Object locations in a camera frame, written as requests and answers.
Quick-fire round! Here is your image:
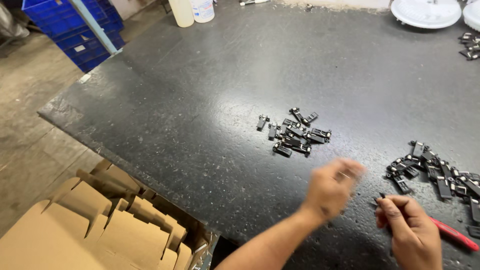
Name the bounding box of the white bottle with blue label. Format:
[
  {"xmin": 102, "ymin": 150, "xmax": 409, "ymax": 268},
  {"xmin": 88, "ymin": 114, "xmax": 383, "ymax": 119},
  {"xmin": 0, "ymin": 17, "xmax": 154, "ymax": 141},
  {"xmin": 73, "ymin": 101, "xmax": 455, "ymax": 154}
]
[{"xmin": 189, "ymin": 0, "xmax": 215, "ymax": 24}]

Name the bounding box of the small cluster of black clips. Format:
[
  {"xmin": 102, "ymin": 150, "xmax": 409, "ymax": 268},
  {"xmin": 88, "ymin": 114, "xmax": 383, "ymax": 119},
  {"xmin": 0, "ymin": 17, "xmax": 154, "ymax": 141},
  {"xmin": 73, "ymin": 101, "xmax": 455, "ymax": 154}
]
[{"xmin": 458, "ymin": 32, "xmax": 480, "ymax": 61}]

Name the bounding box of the pile of black plastic clips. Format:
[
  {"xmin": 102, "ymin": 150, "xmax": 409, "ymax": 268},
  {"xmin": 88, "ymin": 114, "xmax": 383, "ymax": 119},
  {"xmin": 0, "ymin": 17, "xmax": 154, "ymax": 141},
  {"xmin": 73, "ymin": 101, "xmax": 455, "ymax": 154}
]
[{"xmin": 256, "ymin": 107, "xmax": 332, "ymax": 158}]

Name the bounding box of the stack of blue plastic crates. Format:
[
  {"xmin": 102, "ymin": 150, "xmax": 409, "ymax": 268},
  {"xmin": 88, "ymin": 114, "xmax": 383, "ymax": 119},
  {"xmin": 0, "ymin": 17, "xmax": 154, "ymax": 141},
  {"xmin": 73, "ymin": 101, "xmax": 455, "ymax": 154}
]
[{"xmin": 21, "ymin": 0, "xmax": 126, "ymax": 73}]

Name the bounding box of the person's right hand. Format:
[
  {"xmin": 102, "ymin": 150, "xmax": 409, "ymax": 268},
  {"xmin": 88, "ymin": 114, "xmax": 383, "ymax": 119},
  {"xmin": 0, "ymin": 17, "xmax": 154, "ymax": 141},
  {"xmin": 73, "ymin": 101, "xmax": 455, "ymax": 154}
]
[{"xmin": 375, "ymin": 194, "xmax": 444, "ymax": 270}]

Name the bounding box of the light blue metal post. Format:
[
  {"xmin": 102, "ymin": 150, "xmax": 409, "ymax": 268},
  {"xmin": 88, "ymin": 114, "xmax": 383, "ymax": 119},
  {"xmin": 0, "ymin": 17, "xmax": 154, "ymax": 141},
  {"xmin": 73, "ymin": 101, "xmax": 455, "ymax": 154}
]
[{"xmin": 69, "ymin": 0, "xmax": 123, "ymax": 57}]

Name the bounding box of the large heap of black clips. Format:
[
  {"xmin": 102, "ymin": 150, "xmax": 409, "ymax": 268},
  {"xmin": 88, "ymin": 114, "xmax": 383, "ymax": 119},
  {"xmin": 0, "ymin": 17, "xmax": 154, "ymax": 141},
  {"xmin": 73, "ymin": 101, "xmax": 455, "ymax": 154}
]
[{"xmin": 386, "ymin": 140, "xmax": 480, "ymax": 239}]

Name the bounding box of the person's left hand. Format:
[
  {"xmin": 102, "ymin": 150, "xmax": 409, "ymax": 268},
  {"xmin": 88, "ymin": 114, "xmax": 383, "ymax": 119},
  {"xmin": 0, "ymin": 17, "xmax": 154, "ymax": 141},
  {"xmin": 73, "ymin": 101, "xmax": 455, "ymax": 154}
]
[{"xmin": 301, "ymin": 157, "xmax": 367, "ymax": 226}]

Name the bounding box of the stack of cardboard dividers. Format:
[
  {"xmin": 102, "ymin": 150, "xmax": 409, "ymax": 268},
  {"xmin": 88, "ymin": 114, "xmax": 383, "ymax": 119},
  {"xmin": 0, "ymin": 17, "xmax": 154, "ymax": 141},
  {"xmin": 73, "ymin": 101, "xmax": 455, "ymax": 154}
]
[{"xmin": 0, "ymin": 158, "xmax": 211, "ymax": 270}]

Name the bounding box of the grey plastic sheet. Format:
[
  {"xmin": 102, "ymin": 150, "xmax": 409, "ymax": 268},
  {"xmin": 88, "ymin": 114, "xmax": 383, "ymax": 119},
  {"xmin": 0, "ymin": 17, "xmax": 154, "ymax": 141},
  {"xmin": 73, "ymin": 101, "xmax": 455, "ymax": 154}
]
[{"xmin": 0, "ymin": 3, "xmax": 31, "ymax": 40}]

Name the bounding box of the red-handled hand tool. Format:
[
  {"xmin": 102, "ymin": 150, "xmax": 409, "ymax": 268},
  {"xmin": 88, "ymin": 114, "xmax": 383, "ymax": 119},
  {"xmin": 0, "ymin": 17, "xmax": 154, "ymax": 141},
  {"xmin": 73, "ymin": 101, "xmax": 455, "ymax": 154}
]
[{"xmin": 379, "ymin": 192, "xmax": 480, "ymax": 252}]

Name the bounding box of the large white round lamp housing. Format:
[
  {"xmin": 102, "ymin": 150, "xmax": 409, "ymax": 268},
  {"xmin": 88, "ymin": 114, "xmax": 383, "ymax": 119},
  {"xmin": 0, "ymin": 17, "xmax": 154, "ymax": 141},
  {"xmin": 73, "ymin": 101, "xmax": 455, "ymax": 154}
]
[{"xmin": 390, "ymin": 0, "xmax": 462, "ymax": 30}]

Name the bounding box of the cream plastic bottle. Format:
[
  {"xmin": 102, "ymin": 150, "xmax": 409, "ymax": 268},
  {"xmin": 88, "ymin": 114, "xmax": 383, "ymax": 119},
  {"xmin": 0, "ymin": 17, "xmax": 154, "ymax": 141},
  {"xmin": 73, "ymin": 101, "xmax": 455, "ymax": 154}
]
[{"xmin": 168, "ymin": 0, "xmax": 195, "ymax": 28}]

